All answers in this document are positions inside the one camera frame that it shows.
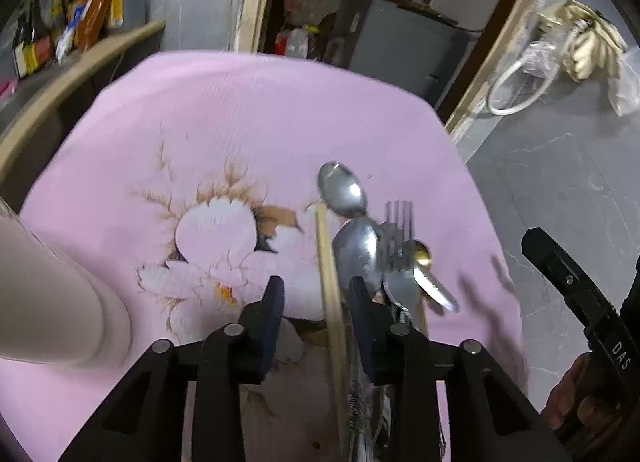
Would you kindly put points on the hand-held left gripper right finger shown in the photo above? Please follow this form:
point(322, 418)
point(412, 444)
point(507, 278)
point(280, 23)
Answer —
point(362, 324)

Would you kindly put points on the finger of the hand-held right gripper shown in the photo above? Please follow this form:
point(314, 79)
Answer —
point(567, 283)

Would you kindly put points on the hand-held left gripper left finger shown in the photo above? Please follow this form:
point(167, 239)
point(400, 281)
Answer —
point(274, 314)

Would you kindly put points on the wooden chopstick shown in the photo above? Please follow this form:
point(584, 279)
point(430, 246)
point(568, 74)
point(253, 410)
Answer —
point(330, 292)
point(424, 318)

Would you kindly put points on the steel fork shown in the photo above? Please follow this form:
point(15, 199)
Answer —
point(402, 292)

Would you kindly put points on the steel spoon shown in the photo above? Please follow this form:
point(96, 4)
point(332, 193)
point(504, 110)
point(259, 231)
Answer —
point(357, 252)
point(342, 192)

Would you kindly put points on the steel table knife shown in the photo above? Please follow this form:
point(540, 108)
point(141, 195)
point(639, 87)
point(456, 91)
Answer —
point(437, 289)

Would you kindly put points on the gold spoon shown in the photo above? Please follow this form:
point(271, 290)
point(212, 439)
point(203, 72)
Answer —
point(423, 253)

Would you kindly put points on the beige utensil holder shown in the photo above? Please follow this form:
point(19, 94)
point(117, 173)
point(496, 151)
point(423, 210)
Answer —
point(50, 302)

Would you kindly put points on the person's right hand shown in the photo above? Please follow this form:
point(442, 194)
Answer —
point(567, 394)

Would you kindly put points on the pink floral tablecloth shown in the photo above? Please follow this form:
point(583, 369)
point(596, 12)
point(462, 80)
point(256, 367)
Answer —
point(300, 116)

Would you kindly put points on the clear plastic bag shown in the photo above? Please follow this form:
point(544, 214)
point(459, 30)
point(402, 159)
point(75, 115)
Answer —
point(542, 56)

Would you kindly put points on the cream cloth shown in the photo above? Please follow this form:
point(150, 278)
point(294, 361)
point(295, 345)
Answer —
point(595, 41)

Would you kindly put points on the red label plastic bottle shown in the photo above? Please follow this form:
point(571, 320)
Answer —
point(295, 41)

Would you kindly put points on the grey cabinet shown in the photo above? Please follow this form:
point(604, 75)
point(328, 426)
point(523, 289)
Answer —
point(400, 51)

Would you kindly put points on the wooden counter edge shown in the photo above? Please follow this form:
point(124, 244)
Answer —
point(75, 74)

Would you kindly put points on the white seasoning packet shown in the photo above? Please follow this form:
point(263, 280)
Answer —
point(65, 44)

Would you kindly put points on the yellow label oil bottle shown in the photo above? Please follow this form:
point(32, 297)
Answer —
point(117, 9)

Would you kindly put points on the pink packet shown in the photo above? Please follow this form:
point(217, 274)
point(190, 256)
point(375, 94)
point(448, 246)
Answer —
point(7, 87)

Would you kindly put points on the dark sauce bottle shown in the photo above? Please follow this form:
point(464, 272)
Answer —
point(20, 49)
point(40, 41)

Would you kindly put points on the yellow label sauce bottle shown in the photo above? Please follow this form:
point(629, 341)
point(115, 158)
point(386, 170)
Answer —
point(60, 6)

